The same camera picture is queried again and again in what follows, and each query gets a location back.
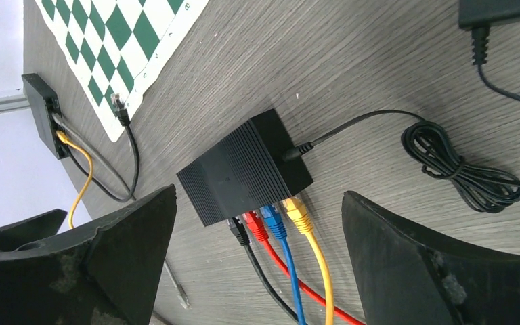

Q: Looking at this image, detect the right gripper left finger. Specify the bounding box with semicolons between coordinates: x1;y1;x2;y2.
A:
0;185;177;324

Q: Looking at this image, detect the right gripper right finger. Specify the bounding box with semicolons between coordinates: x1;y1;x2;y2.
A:
341;191;520;324

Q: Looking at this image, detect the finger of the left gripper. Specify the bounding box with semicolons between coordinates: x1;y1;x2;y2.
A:
0;209;68;252

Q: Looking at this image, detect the black power adapter with cord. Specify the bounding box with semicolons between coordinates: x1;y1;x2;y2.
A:
281;0;520;215

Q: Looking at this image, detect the ribbed black network switch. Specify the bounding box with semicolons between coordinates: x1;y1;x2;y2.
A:
177;109;313;227

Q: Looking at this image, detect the green white chessboard mat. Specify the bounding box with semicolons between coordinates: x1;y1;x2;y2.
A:
36;0;207;142

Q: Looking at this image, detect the yellow cable at flat switch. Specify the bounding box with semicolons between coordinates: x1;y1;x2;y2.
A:
56;131;95;230

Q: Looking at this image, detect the grey cable at flat switch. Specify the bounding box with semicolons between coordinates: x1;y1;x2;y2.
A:
51;112;193;311

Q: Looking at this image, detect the flat black network switch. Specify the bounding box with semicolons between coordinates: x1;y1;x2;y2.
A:
21;73;68;160

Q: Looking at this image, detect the yellow ethernet cable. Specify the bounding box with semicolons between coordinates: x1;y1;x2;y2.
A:
281;197;335;325

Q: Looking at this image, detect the black cable at flat switch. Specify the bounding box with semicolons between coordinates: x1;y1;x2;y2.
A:
64;93;141;204

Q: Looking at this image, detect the black ethernet cable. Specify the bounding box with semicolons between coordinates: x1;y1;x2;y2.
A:
227;217;301;324

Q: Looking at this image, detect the blue ethernet cable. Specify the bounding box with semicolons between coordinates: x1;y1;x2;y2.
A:
259;204;309;325

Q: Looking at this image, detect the red ethernet cable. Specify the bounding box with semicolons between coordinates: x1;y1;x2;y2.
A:
243;211;366;325

